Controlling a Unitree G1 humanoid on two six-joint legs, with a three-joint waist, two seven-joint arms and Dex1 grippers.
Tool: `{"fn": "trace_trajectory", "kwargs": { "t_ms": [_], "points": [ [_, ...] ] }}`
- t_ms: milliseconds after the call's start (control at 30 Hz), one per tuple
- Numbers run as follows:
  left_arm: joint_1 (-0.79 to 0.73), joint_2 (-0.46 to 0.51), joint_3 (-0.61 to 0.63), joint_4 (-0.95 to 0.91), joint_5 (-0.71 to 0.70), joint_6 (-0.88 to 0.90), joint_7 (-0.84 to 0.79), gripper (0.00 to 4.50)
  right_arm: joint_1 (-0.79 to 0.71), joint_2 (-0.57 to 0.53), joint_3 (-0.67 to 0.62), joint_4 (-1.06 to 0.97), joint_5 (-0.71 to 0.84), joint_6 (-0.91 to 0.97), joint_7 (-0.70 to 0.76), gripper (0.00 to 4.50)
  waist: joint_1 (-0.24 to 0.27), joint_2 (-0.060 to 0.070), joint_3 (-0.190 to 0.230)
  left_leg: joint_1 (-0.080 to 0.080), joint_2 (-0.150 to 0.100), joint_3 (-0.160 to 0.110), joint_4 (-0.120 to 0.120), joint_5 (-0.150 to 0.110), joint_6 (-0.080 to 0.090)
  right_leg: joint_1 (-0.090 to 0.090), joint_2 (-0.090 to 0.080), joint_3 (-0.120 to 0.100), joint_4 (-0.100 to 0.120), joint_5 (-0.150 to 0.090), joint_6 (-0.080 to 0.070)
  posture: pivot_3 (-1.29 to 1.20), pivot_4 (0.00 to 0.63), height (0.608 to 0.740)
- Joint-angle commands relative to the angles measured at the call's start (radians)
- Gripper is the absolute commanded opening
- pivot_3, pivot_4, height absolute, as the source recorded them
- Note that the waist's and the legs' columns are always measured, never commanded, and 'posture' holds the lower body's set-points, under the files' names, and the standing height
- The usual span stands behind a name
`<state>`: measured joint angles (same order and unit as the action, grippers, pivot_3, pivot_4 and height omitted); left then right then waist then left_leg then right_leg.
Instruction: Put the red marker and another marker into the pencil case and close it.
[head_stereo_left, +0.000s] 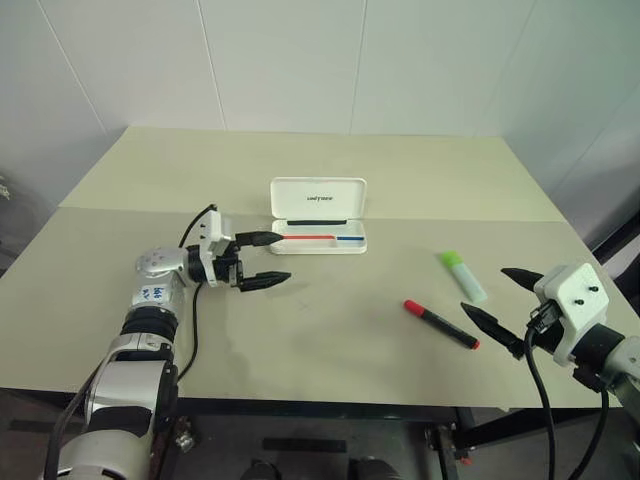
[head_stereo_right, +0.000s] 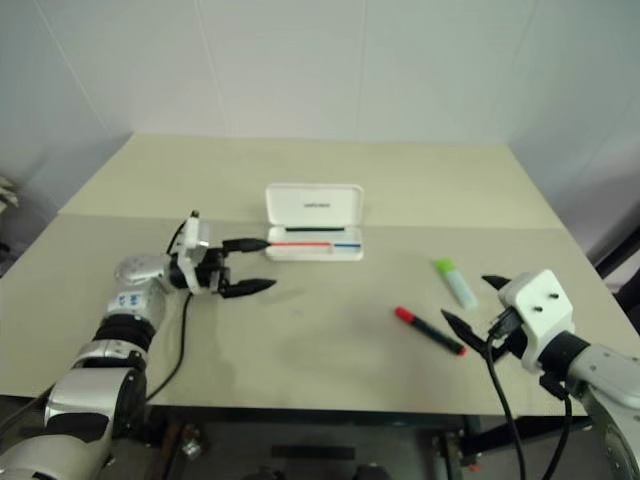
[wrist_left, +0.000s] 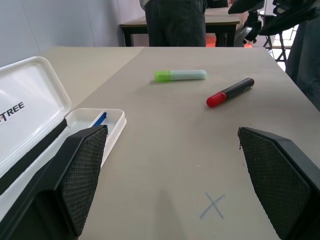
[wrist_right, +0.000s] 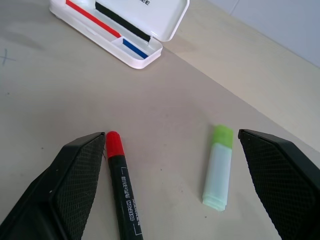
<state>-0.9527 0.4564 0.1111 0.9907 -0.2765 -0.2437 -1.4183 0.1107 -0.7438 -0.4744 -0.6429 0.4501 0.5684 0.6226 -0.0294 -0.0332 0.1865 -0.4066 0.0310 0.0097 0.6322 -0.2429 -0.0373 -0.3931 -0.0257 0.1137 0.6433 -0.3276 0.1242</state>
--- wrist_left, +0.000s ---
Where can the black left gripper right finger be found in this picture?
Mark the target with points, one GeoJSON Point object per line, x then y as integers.
{"type": "Point", "coordinates": [277, 180]}

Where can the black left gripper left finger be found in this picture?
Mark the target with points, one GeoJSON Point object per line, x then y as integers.
{"type": "Point", "coordinates": [75, 180]}

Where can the black marker with red cap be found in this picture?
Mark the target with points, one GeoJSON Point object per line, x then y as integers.
{"type": "Point", "coordinates": [232, 91]}

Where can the white plastic pencil case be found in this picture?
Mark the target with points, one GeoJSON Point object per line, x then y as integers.
{"type": "Point", "coordinates": [30, 82]}

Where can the green highlighter pen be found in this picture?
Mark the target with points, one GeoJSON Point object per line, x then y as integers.
{"type": "Point", "coordinates": [182, 75]}

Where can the blue pen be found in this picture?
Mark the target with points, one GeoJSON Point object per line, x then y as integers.
{"type": "Point", "coordinates": [100, 119]}

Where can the person in grey clothing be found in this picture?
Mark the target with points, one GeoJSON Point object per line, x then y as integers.
{"type": "Point", "coordinates": [307, 62]}

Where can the person in dark trousers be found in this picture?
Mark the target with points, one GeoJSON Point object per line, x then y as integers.
{"type": "Point", "coordinates": [175, 25]}

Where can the beige table with black frame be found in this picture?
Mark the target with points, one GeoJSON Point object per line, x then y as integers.
{"type": "Point", "coordinates": [221, 21]}

